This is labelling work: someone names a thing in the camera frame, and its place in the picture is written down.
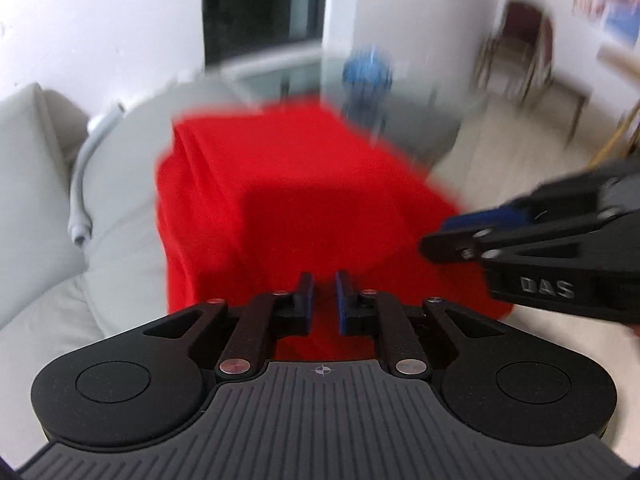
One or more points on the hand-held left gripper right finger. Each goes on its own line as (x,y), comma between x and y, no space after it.
(342,305)

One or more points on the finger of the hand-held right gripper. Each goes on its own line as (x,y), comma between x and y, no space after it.
(490,220)
(450,250)

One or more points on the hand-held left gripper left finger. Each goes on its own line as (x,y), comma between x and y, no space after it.
(306,305)

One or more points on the red garment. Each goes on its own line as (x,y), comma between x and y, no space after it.
(300,185)

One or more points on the dark red chair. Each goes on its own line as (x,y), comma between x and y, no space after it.
(520,35)

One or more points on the blue water bottle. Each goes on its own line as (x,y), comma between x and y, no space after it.
(365,75)

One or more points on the glass side table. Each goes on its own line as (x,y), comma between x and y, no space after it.
(265,77)

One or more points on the grey sofa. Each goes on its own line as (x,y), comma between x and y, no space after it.
(40,160)

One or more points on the dark window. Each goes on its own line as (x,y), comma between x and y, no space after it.
(260,5)

